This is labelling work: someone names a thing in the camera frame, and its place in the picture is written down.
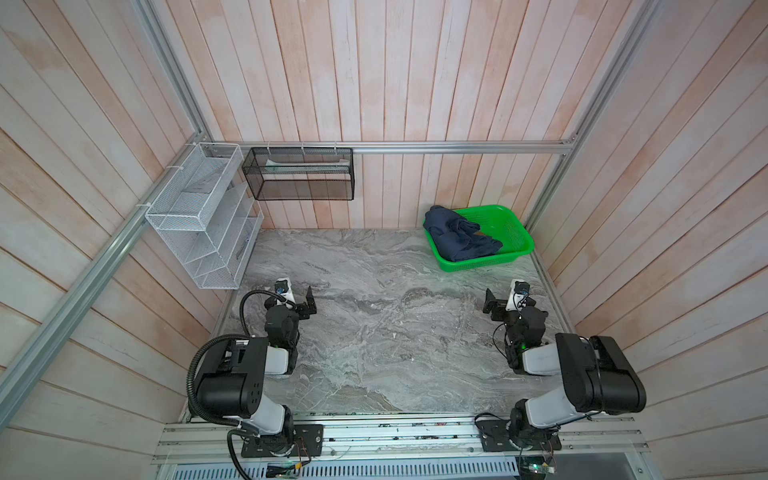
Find dark blue denim trousers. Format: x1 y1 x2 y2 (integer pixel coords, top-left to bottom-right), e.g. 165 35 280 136
423 205 503 262

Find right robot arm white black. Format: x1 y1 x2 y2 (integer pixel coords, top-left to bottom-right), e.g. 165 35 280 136
482 281 647 450

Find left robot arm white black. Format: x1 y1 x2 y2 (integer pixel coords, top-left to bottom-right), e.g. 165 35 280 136
186 278 317 456

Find green plastic basket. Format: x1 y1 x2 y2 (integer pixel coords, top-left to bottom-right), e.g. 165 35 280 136
424 205 535 272

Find white mesh tiered shelf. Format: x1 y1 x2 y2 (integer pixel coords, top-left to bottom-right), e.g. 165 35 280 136
146 142 264 290

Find green circuit board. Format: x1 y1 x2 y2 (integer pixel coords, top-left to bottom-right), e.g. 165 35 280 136
517 456 556 480

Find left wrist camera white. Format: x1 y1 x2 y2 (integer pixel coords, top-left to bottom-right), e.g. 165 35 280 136
274 277 295 304

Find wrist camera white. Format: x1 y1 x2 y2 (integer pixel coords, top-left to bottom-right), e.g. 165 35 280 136
274 277 295 304
506 280 530 311

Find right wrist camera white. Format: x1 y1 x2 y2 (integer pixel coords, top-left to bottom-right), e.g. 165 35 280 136
506 280 530 311

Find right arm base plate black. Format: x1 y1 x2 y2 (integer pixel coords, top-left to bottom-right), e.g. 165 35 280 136
473 416 562 452

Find black mesh wall basket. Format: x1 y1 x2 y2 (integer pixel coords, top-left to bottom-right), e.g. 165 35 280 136
241 146 356 201

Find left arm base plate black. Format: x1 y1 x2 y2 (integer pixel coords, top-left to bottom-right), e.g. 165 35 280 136
241 423 324 459

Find black corrugated cable conduit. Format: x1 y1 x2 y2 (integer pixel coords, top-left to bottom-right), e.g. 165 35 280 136
185 289 289 480

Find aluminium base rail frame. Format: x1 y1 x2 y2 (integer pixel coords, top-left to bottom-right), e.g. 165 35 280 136
151 413 661 479

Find horizontal aluminium wall rail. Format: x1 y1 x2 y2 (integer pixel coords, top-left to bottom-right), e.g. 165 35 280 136
237 140 575 155

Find left aluminium wall rail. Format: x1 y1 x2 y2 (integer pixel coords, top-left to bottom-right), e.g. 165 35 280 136
1 132 208 429

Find left aluminium corner post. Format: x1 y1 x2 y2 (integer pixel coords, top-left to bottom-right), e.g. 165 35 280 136
133 0 210 140

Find aluminium corner post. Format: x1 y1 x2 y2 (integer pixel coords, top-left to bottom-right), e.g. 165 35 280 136
523 1 664 233
133 0 210 140

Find right aluminium corner post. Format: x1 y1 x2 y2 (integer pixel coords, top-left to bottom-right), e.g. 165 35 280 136
523 1 664 233

